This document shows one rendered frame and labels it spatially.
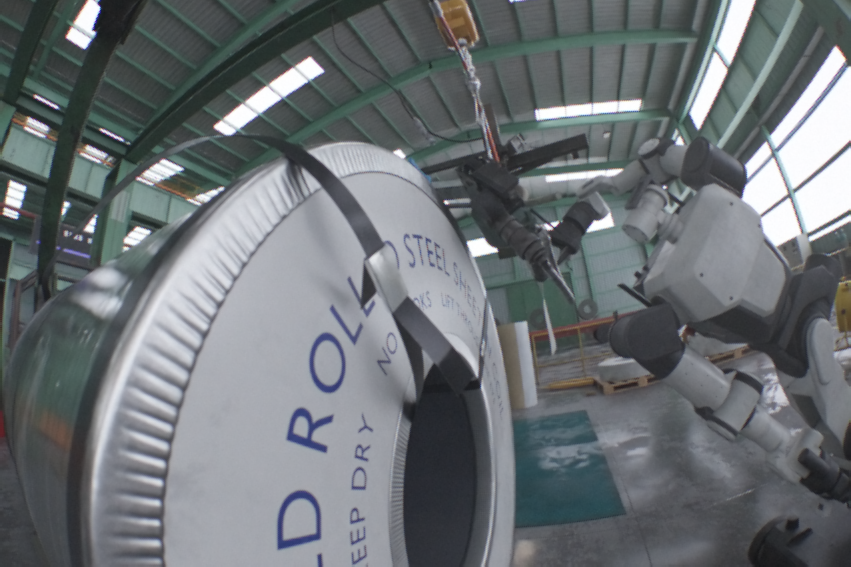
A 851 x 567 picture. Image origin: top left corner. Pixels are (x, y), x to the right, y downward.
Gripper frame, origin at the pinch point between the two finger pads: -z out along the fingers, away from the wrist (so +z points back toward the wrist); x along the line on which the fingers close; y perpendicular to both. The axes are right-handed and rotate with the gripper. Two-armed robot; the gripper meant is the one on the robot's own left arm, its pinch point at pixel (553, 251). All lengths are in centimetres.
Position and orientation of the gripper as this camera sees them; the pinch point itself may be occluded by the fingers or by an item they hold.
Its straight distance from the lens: 108.8
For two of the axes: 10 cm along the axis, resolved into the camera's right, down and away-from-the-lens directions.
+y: 4.5, 6.0, 6.6
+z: 6.8, -7.1, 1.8
